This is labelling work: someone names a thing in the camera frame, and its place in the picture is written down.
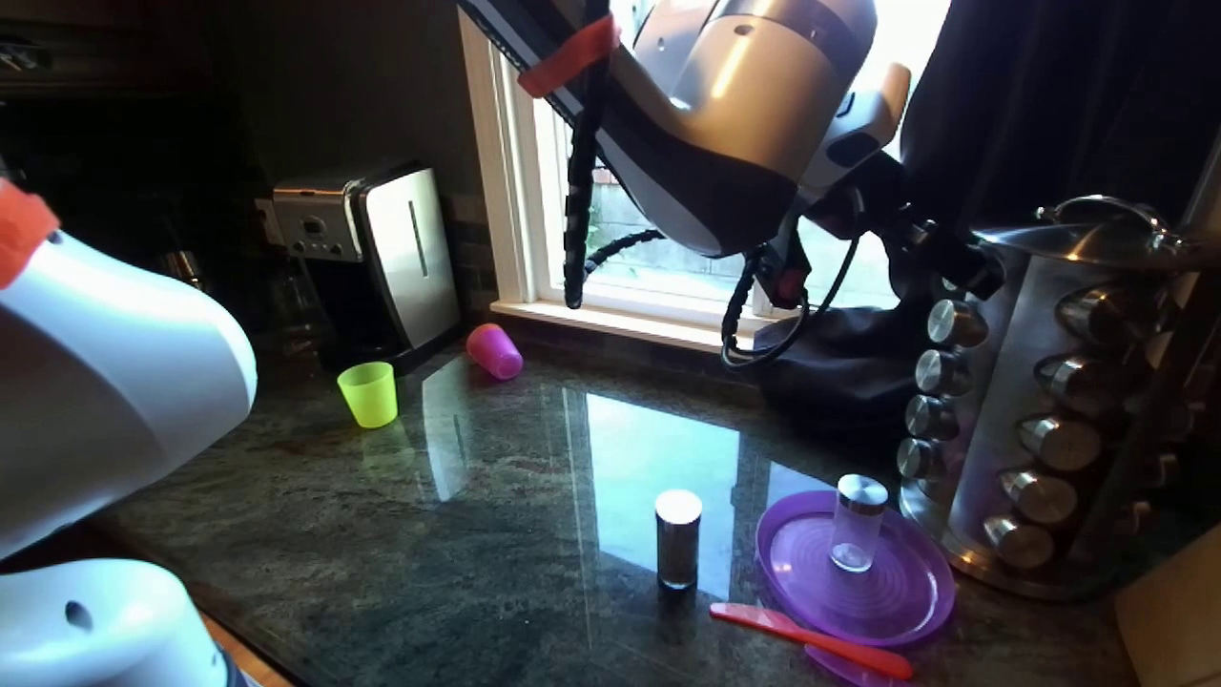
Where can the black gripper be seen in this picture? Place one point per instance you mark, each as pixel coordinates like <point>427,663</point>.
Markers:
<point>941,248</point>

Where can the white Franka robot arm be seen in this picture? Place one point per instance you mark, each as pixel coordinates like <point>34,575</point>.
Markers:
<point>114,368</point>

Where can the silver lidded spice jar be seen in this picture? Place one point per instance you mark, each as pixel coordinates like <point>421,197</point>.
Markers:
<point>1058,446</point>
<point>1019,543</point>
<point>1040,498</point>
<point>1071,381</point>
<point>932,418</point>
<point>921,458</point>
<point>943,373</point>
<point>1087,314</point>

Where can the clear empty spice jar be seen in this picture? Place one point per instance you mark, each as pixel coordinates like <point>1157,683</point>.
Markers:
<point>858,522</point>

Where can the dark filled spice jar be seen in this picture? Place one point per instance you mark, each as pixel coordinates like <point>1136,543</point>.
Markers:
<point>678,540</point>

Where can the black fabric bag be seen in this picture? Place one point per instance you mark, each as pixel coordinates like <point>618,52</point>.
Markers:
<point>839,384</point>

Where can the dark curtain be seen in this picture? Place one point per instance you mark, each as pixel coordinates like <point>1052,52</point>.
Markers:
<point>1071,88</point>

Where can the silver spice rack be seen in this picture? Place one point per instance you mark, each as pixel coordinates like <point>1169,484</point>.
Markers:
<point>1108,423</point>

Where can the purple plastic plate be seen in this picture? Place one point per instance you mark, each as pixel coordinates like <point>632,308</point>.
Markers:
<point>891,593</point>

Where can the orange plastic utensil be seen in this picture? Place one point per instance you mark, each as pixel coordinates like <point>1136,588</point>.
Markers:
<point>814,639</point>

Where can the wooden knife block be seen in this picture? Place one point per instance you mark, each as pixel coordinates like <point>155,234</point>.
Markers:
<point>1175,615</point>

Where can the magenta plastic cup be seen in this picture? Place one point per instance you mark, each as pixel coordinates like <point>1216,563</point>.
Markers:
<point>496,351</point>

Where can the stainless steel toaster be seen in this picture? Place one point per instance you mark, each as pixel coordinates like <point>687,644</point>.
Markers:
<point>381,255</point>

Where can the lime green plastic cup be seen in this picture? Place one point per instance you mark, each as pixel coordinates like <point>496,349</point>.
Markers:
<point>369,393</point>

